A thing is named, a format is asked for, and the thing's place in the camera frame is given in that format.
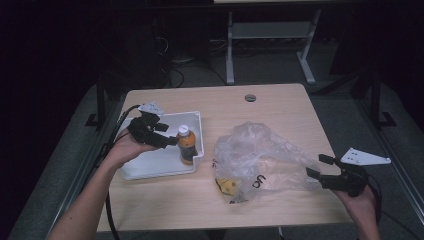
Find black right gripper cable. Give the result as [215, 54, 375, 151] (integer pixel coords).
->
[365, 173, 414, 236]

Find person's left hand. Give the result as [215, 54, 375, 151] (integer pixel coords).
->
[105, 128, 158, 169]

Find person's right hand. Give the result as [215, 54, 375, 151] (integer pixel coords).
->
[332, 185, 382, 232]

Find clear plastic bag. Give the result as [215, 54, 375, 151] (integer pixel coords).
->
[213, 121, 322, 205]

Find black metal stand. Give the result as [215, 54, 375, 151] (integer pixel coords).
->
[84, 73, 108, 132]
[369, 70, 398, 130]

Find white plastic tray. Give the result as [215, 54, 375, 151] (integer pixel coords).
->
[114, 110, 205, 181]

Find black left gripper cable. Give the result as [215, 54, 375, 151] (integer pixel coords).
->
[103, 104, 142, 240]

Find grey metal desk frame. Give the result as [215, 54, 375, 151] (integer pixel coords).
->
[213, 0, 354, 86]

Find orange drink bottle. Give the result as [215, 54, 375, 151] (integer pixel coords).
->
[176, 124, 199, 166]

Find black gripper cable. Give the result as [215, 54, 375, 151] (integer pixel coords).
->
[103, 104, 142, 240]
[365, 173, 414, 236]

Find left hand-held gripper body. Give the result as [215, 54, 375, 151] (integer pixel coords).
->
[126, 101, 172, 150]

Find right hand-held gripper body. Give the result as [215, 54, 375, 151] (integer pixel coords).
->
[320, 147, 392, 198]

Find black floor cables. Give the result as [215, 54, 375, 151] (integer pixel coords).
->
[151, 19, 229, 88]

